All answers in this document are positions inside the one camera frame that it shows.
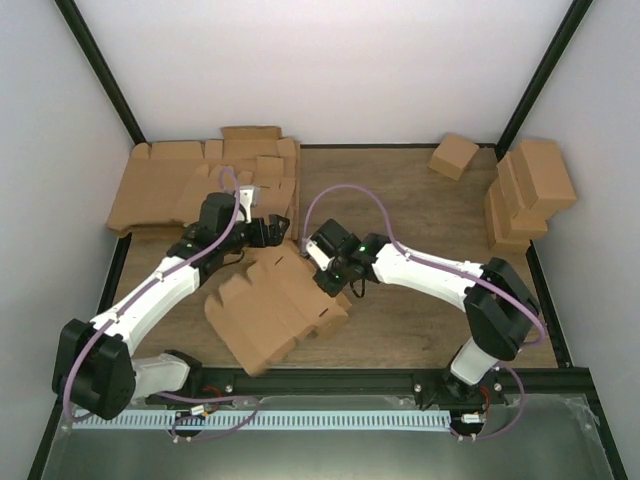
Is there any brown cardboard box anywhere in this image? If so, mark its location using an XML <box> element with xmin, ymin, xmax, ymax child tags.
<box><xmin>204</xmin><ymin>240</ymin><xmax>351</xmax><ymax>377</ymax></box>

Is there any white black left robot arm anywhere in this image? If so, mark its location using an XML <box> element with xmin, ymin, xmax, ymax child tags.
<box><xmin>52</xmin><ymin>186</ymin><xmax>290</xmax><ymax>422</ymax></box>

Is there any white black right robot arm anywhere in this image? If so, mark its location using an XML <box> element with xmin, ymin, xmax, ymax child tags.
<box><xmin>303</xmin><ymin>219</ymin><xmax>541</xmax><ymax>403</ymax></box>

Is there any folded brown box tilted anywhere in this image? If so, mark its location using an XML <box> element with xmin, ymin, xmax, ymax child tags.
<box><xmin>428</xmin><ymin>133</ymin><xmax>479</xmax><ymax>181</ymax></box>

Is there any lower folded brown box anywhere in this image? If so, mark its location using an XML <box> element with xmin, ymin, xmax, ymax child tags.
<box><xmin>484</xmin><ymin>180</ymin><xmax>530</xmax><ymax>254</ymax></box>

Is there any top folded brown box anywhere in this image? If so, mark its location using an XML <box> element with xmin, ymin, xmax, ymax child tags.
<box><xmin>512</xmin><ymin>139</ymin><xmax>577</xmax><ymax>219</ymax></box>

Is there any stack of flat cardboard blanks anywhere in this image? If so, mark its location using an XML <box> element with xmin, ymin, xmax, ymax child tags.
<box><xmin>106</xmin><ymin>126</ymin><xmax>301</xmax><ymax>239</ymax></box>

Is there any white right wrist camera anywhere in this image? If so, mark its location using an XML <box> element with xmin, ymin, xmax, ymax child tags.
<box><xmin>303</xmin><ymin>238</ymin><xmax>332</xmax><ymax>271</ymax></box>

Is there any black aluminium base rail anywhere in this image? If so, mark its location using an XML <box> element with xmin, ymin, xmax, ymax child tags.
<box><xmin>177</xmin><ymin>367</ymin><xmax>444</xmax><ymax>399</ymax></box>

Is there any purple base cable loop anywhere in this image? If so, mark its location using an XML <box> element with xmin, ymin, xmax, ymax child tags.
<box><xmin>169</xmin><ymin>390</ymin><xmax>261</xmax><ymax>445</ymax></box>

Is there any light blue slotted cable duct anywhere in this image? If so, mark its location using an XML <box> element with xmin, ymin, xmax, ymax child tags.
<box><xmin>72</xmin><ymin>410</ymin><xmax>451</xmax><ymax>433</ymax></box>

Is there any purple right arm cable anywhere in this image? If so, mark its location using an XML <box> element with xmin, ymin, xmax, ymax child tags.
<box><xmin>303</xmin><ymin>183</ymin><xmax>549</xmax><ymax>351</ymax></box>

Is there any black left frame post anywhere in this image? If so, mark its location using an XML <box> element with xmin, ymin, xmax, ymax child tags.
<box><xmin>54</xmin><ymin>0</ymin><xmax>147</xmax><ymax>145</ymax></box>

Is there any black frame post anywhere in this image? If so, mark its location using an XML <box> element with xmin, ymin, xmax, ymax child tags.
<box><xmin>494</xmin><ymin>0</ymin><xmax>593</xmax><ymax>162</ymax></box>
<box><xmin>54</xmin><ymin>0</ymin><xmax>147</xmax><ymax>145</ymax></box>

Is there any black right frame post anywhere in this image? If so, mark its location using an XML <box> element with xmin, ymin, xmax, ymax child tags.
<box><xmin>494</xmin><ymin>0</ymin><xmax>593</xmax><ymax>162</ymax></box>

